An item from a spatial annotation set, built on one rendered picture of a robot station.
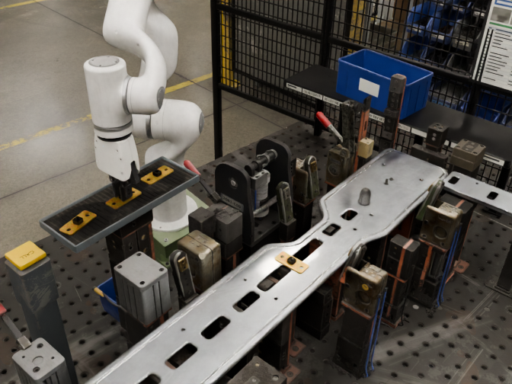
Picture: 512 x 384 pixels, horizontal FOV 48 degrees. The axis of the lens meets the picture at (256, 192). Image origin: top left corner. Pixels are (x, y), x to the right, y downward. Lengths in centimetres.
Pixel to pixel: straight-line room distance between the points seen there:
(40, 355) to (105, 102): 51
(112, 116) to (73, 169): 252
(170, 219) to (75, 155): 209
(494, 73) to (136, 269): 137
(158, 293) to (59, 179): 246
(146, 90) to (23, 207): 237
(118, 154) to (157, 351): 43
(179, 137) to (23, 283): 62
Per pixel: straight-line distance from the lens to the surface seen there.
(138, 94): 119
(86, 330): 173
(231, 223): 142
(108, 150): 129
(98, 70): 119
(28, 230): 330
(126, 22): 128
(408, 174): 181
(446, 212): 160
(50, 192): 356
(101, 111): 123
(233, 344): 125
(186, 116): 162
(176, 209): 183
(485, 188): 183
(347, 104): 169
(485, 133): 206
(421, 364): 166
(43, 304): 134
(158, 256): 187
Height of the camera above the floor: 196
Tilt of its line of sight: 35 degrees down
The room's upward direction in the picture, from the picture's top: 1 degrees clockwise
